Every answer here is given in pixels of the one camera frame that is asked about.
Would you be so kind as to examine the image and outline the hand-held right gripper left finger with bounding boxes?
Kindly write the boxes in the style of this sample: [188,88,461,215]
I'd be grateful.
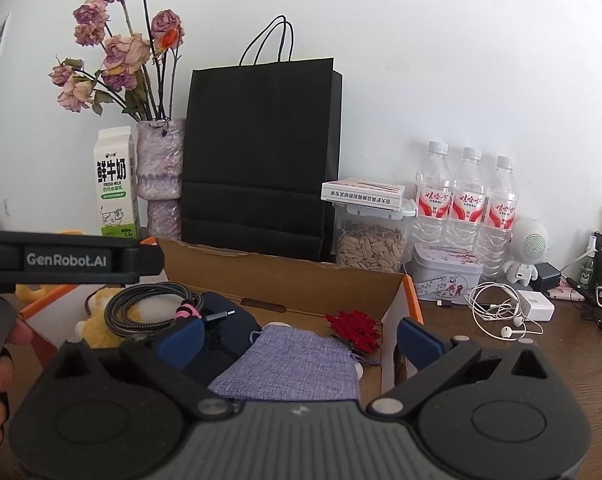
[51,316,234,418]

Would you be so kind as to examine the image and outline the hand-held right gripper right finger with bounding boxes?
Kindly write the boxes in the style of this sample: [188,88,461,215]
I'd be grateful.
[368,316,552,417]

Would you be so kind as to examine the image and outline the braided cable with pink tie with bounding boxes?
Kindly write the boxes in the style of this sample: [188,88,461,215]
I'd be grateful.
[103,282,236,336]

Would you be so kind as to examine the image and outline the navy blue case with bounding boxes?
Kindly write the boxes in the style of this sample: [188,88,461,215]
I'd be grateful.
[181,290,262,386]

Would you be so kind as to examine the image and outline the red artificial flower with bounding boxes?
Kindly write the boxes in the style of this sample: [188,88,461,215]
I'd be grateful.
[325,310,382,356]

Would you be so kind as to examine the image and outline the yellow white plush toy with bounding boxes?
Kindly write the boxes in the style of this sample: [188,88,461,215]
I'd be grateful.
[76,287,146,348]

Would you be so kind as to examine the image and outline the purple knit pouch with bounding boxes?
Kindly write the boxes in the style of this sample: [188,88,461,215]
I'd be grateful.
[208,324,382,401]

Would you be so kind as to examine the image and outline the red cardboard box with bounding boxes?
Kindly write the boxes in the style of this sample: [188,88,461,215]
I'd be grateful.
[18,237,424,401]

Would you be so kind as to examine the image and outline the yellow mug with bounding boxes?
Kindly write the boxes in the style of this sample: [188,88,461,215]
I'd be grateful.
[15,229,88,305]

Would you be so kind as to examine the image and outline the grey printed tin box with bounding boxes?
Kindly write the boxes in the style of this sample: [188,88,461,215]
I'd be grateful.
[411,244,483,309]

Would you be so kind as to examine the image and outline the white green milk carton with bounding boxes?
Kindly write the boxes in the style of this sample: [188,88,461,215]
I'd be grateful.
[93,126,142,240]

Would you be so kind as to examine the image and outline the clear seed container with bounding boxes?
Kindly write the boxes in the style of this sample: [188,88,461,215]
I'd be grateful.
[331,197,418,273]

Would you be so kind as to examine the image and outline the purple speckled vase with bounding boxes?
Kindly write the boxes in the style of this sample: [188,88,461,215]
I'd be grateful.
[136,117,186,241]

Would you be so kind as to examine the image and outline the white power adapter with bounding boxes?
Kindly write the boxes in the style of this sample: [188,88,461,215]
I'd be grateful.
[518,289,556,322]

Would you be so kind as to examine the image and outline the clear water bottle red label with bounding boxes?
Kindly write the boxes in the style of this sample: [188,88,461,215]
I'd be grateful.
[415,141,454,251]
[481,155,516,281]
[446,146,484,251]

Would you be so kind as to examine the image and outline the black power adapter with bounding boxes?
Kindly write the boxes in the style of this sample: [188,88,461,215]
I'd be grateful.
[533,262,562,291]

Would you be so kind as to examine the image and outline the white robot speaker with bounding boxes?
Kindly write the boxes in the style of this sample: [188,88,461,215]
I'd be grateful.
[501,217,550,286]

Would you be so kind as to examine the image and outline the flat white box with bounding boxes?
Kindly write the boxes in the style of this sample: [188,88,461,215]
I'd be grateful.
[321,177,406,208]

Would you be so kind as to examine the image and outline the flat pink item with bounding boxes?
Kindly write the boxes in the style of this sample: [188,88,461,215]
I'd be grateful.
[556,280,589,303]

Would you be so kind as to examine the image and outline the small green spray bottle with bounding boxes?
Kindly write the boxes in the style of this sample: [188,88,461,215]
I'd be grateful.
[580,237,596,288]

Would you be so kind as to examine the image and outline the black upright device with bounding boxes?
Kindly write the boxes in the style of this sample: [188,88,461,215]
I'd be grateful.
[591,247,602,303]

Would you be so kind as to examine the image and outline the black paper bag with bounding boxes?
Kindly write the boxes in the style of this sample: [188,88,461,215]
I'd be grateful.
[181,15,342,263]

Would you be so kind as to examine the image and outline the dried rose bouquet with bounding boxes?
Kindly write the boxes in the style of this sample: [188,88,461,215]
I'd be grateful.
[48,0,186,123]

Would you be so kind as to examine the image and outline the white wired earphones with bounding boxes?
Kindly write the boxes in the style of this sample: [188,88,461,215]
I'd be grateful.
[465,280,544,338]

